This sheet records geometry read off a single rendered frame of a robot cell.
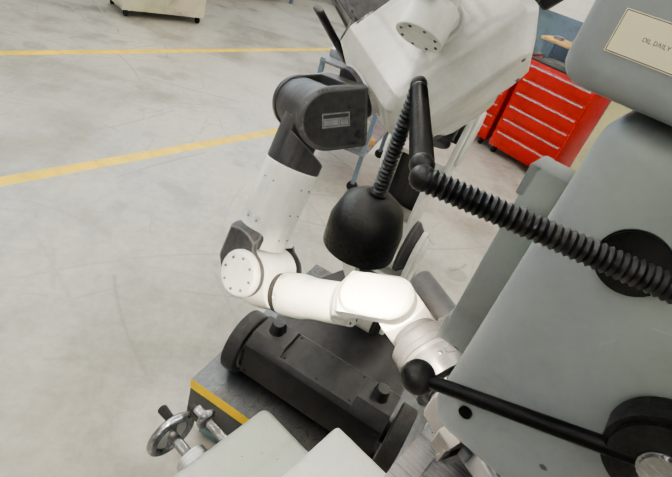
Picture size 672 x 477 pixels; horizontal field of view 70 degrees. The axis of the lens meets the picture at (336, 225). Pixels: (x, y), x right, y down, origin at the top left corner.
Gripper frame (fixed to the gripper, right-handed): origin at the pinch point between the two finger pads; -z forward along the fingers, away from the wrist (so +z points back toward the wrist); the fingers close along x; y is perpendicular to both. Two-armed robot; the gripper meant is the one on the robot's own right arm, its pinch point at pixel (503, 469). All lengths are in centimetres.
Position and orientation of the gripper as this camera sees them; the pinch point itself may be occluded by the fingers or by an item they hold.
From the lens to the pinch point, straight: 62.0
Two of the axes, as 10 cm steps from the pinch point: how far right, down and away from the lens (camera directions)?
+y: -2.8, 7.9, 5.4
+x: 8.8, -0.2, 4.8
